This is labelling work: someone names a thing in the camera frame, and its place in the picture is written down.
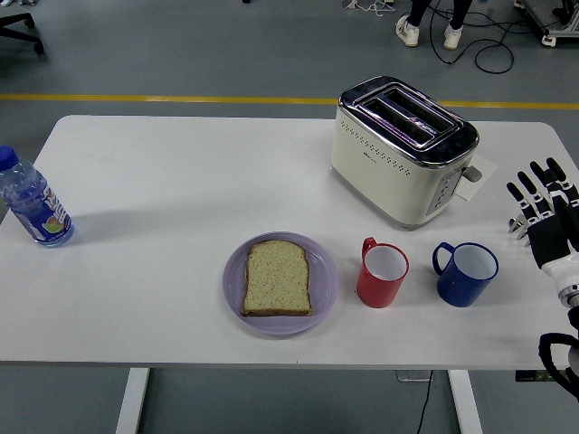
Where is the black cable under table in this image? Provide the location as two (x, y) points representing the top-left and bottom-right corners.
(413, 370), (435, 434)

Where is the silver metal toast rack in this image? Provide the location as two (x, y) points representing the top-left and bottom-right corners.
(508, 214), (534, 248)

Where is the black floor cable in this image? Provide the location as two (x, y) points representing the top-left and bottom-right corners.
(427, 0), (546, 74)

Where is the white cable bundle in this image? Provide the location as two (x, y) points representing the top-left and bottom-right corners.
(341, 0), (397, 18)

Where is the black office chair base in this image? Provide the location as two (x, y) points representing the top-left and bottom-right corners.
(0, 12), (46, 55)

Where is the person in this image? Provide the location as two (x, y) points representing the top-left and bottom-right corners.
(395, 0), (474, 51)

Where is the black table control panel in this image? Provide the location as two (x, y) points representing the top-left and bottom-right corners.
(514, 370), (566, 382)

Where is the plastic bottle with blue cap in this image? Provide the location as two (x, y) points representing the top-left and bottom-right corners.
(0, 144), (76, 249)

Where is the red enamel cup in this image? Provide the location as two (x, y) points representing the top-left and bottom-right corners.
(356, 236), (411, 310)

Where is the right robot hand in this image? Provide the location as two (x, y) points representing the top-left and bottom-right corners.
(506, 156), (579, 296)

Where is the blue enamel cup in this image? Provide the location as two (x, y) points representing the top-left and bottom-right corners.
(432, 241), (499, 307)

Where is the slice of bread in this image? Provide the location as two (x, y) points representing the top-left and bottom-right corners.
(241, 240), (314, 317)

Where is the cream and chrome toaster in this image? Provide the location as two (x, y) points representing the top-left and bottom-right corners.
(329, 75), (481, 231)

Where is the white paper sheet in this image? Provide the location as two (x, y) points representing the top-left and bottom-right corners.
(454, 155), (498, 202)

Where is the purple plate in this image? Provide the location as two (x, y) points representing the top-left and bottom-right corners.
(222, 231), (339, 336)

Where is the metal equipment cart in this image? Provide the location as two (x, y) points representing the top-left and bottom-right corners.
(515, 0), (579, 46)

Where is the white table leg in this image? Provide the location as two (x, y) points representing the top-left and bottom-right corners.
(115, 368), (151, 434)
(447, 369), (484, 434)

